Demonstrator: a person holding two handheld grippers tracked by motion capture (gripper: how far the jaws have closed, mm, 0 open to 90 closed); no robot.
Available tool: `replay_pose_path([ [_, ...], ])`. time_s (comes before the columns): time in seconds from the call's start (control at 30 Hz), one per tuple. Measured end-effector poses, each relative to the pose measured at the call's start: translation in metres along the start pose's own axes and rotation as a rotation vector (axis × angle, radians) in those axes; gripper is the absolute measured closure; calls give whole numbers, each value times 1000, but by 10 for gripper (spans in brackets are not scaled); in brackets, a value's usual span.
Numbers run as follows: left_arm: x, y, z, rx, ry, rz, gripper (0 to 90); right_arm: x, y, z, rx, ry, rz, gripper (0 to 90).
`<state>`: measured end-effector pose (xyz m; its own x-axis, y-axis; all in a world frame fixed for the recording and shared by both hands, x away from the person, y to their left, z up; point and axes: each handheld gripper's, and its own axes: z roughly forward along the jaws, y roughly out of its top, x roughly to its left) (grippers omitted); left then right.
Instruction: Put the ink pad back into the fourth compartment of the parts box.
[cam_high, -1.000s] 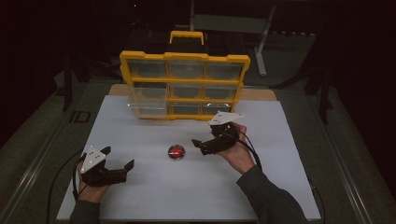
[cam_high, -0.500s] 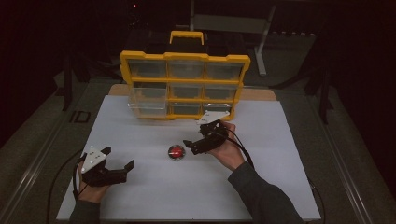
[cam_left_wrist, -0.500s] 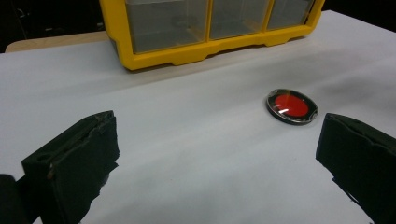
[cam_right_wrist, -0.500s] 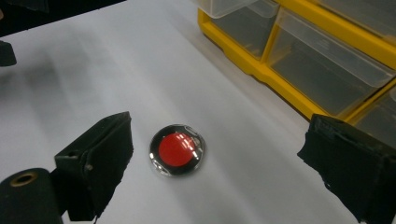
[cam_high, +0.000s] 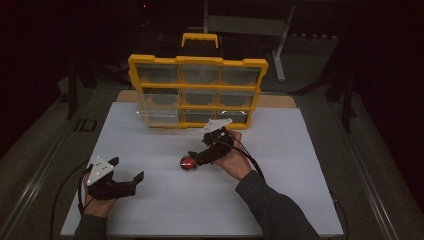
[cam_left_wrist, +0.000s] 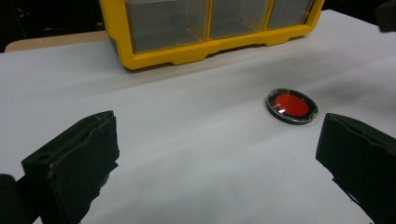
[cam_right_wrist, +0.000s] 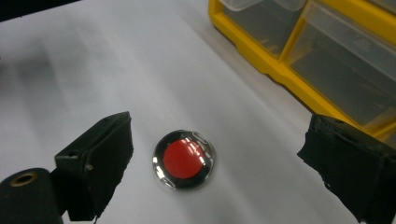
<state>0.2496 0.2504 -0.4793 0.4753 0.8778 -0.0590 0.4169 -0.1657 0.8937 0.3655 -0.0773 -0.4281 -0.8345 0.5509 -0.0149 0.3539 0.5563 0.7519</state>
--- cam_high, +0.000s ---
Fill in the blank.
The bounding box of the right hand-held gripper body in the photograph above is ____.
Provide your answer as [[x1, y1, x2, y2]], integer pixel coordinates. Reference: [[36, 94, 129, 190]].
[[198, 117, 235, 165]]

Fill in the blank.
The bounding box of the white table cover sheet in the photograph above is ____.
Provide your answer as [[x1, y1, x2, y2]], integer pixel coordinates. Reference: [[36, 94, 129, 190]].
[[60, 101, 345, 237]]

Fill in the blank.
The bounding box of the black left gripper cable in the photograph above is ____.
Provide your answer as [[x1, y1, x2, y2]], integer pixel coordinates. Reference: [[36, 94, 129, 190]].
[[49, 160, 93, 240]]

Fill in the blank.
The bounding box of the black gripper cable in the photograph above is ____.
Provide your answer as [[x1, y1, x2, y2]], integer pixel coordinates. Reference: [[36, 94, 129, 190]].
[[49, 160, 93, 240], [213, 134, 350, 240]]

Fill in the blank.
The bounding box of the person's right hand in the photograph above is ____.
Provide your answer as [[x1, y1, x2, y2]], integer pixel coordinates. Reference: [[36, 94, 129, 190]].
[[212, 129, 255, 182]]

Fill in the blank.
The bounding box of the small round red object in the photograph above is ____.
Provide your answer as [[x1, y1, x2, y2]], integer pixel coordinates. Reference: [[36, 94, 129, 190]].
[[179, 155, 198, 172]]

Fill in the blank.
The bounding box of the single clear plastic drawer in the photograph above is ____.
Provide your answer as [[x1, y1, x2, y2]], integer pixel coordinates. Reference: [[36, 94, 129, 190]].
[[136, 92, 181, 127]]

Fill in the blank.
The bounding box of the yellow organizer case with handle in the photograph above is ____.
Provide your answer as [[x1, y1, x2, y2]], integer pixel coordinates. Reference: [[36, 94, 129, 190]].
[[127, 32, 269, 131]]

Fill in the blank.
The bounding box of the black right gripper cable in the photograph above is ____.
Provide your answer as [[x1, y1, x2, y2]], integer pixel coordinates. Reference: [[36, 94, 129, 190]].
[[213, 134, 350, 240]]

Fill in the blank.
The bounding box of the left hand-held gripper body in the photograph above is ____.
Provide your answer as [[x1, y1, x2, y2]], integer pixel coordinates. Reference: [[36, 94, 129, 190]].
[[86, 155, 137, 201]]

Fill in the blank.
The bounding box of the set of clear drawers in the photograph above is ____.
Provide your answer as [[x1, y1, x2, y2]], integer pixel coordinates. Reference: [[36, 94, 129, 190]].
[[136, 63, 263, 125]]

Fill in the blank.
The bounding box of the grey metal stand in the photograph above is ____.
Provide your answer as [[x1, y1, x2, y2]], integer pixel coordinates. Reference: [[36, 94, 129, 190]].
[[202, 0, 297, 83]]

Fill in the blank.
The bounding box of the black stand leg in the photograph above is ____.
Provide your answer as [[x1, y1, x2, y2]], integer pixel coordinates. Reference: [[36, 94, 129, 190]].
[[65, 54, 80, 120]]

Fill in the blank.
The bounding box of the person's left hand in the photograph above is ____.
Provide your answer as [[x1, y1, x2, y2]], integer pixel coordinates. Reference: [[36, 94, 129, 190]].
[[81, 173, 118, 219]]

